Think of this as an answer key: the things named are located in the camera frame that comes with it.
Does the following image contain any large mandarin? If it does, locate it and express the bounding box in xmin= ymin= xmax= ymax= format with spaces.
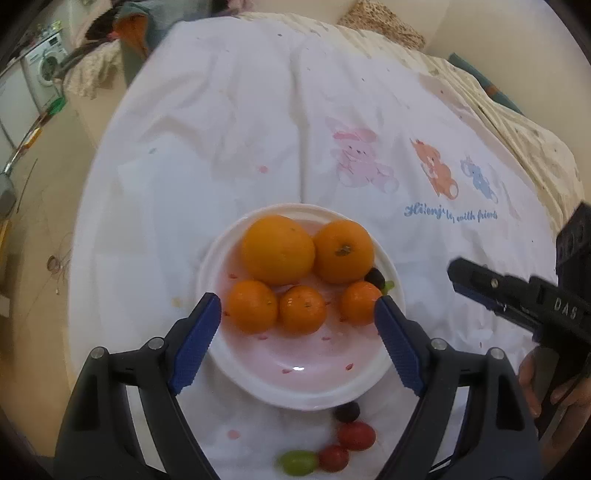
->
xmin=339 ymin=281 xmax=382 ymax=326

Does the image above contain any small orange mandarin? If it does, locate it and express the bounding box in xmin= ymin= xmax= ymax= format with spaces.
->
xmin=225 ymin=280 xmax=279 ymax=335

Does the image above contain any person's right hand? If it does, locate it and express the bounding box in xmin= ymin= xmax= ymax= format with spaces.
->
xmin=518 ymin=351 xmax=590 ymax=425

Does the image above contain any pink strawberry ceramic plate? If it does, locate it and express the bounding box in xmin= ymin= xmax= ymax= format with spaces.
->
xmin=197 ymin=204 xmax=404 ymax=411

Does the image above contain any small red tomato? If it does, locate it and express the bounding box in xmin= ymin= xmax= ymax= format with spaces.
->
xmin=318 ymin=445 xmax=349 ymax=473

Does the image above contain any large orange on plate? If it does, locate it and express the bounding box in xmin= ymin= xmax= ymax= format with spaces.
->
xmin=239 ymin=215 xmax=315 ymax=286

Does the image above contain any green grape tomato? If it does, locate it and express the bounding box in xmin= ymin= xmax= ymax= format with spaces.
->
xmin=277 ymin=450 xmax=320 ymax=477

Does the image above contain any white cartoon bed sheet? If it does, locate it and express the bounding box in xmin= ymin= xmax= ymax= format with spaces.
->
xmin=66 ymin=15 xmax=562 ymax=480

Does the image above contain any white kitchen cabinet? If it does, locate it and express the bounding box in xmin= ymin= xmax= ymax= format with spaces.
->
xmin=1 ymin=62 xmax=39 ymax=146

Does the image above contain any white washing machine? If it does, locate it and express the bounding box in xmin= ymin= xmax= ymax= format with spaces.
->
xmin=22 ymin=32 xmax=68 ymax=110

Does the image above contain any clothes pile on bed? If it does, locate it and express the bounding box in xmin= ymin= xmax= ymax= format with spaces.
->
xmin=53 ymin=1 xmax=253 ymax=99

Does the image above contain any leopard print pillow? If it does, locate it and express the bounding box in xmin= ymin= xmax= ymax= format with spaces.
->
xmin=338 ymin=0 xmax=426 ymax=50

